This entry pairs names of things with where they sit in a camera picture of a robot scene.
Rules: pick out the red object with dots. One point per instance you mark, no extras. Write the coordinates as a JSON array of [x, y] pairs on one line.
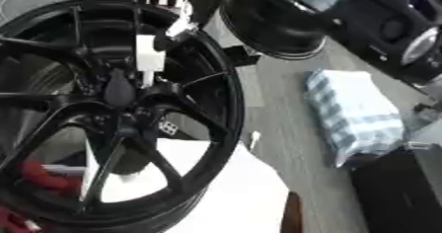
[[43, 176]]

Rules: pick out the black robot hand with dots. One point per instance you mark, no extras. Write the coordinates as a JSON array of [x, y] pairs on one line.
[[120, 90]]

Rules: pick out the white table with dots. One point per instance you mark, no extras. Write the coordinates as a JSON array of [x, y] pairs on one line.
[[242, 191]]

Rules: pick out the blue white checked cloth bag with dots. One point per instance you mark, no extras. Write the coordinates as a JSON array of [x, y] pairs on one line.
[[356, 115]]

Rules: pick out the black spoked wheel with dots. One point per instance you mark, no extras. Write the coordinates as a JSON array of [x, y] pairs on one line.
[[221, 112]]

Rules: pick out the white pin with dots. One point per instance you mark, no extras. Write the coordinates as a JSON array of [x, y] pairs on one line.
[[150, 53]]

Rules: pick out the black cabinet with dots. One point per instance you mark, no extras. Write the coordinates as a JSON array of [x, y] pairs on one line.
[[403, 194]]

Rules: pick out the black machine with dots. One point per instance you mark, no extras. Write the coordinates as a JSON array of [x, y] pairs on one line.
[[397, 29]]

